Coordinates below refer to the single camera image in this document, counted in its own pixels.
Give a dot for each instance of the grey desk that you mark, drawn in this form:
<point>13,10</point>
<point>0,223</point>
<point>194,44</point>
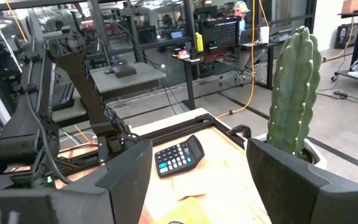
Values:
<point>70,115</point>
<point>129,82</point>

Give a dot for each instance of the black aluminium table frame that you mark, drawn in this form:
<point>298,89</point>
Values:
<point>182,126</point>

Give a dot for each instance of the white plant pot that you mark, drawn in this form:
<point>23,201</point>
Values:
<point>319,157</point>

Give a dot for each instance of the yellow bottle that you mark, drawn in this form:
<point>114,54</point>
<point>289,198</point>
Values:
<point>199,42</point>

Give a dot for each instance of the yellow transparent plastic box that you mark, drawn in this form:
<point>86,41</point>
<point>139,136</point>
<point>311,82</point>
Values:
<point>185,214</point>

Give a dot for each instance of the black rolling cart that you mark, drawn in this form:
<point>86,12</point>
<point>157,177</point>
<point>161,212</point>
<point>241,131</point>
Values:
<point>356,77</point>

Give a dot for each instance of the black calculator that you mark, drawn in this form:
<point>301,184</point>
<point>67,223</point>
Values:
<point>176,158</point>

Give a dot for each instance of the black keyboard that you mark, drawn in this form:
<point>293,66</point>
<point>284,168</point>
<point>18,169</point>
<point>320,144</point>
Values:
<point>62,95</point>

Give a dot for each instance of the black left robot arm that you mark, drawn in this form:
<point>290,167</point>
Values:
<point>73,81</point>

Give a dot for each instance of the cardboard box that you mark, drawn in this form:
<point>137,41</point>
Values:
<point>351,6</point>

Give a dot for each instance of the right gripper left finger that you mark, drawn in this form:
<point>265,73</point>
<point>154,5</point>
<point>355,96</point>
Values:
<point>73,205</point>

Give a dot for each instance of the person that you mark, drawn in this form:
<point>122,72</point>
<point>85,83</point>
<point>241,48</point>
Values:
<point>241,11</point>

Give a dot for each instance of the black standing desk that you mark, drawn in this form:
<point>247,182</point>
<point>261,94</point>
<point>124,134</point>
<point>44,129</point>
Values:
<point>190,81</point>

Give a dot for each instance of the pale sticky note pad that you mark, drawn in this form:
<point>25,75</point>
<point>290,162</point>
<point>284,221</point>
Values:
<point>191,186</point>

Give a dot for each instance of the black pegboard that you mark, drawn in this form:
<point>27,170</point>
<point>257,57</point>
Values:
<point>221,35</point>

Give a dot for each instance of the small black box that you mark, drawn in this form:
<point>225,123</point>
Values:
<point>124,71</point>

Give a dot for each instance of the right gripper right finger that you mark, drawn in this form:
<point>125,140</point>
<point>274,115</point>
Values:
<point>306,199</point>

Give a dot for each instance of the green columnar cactus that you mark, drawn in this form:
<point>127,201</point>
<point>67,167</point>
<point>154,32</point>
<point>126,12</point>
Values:
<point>291,93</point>

